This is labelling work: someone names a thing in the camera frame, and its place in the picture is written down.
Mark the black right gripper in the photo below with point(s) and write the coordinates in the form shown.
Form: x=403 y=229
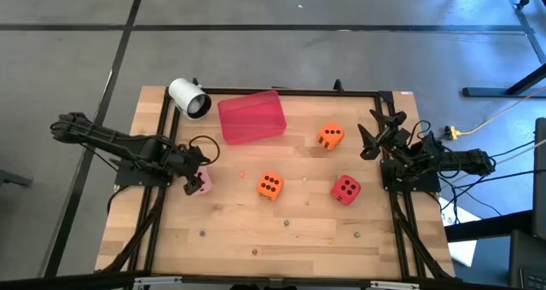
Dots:
x=401 y=147

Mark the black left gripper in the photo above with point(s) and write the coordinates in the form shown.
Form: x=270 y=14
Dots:
x=185 y=160

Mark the pink foam die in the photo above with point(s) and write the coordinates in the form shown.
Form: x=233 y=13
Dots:
x=206 y=181

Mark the orange foam die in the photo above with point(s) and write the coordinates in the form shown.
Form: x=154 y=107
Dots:
x=270 y=186
x=330 y=135

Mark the red foam die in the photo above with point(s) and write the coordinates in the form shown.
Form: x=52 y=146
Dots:
x=346 y=189

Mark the pink translucent plastic bin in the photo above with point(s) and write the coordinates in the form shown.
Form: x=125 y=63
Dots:
x=251 y=117

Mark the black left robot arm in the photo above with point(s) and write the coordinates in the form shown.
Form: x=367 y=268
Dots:
x=106 y=138

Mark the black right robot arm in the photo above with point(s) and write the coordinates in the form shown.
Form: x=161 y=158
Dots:
x=465 y=160

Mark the black table leg foot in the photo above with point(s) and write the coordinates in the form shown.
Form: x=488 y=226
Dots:
x=490 y=92

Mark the black floor beam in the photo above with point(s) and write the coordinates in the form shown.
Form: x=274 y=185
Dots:
x=486 y=228

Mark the white paper sheet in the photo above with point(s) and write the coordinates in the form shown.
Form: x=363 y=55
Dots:
x=462 y=251

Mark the black crossbar with silver brackets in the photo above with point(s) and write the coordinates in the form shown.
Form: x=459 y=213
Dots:
x=85 y=279

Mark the dark upright panel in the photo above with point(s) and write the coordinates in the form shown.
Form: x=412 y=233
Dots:
x=541 y=175

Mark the grey floor object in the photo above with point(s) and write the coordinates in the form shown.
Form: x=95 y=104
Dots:
x=13 y=179

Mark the black box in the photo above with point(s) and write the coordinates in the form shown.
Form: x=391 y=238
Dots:
x=526 y=260

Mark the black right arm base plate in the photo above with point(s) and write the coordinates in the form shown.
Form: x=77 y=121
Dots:
x=422 y=185

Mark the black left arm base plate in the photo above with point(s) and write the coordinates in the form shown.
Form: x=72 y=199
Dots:
x=132 y=179

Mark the white cylindrical camera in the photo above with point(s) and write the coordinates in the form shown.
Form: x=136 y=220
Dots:
x=187 y=96

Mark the black aluminium table frame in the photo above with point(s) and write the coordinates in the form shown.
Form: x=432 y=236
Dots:
x=399 y=239

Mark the grey metal floor rail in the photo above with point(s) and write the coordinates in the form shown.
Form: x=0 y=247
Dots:
x=538 y=47

